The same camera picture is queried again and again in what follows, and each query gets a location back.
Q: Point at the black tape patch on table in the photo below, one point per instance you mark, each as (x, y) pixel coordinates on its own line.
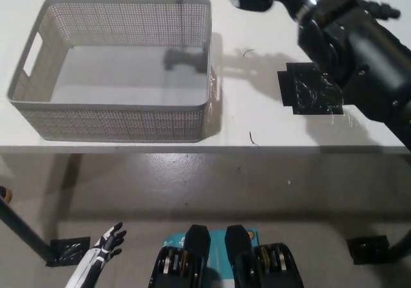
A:
(305, 92)

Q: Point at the orange brown round object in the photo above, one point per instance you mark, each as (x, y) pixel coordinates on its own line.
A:
(8, 194)

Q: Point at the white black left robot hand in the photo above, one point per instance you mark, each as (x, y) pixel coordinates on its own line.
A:
(96, 256)

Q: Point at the black table leg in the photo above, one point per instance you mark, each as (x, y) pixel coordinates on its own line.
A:
(401, 248)
(22, 230)

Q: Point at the small dark thread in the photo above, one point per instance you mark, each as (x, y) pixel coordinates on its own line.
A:
(251, 138)

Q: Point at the grey perforated rectangular basket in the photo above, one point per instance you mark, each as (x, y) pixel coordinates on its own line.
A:
(122, 121)

